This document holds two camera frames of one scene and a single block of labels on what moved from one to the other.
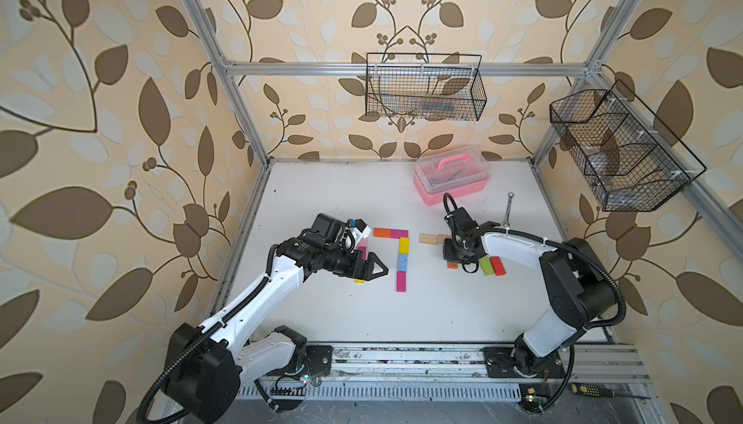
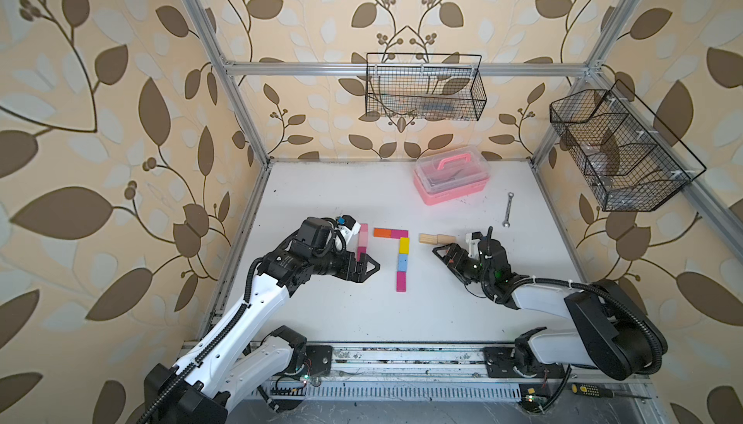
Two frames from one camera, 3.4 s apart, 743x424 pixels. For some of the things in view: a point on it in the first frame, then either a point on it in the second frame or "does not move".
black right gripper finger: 470,259 → 460,276
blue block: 402,262 does not move
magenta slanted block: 401,282 does not move
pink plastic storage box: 463,170 does not move
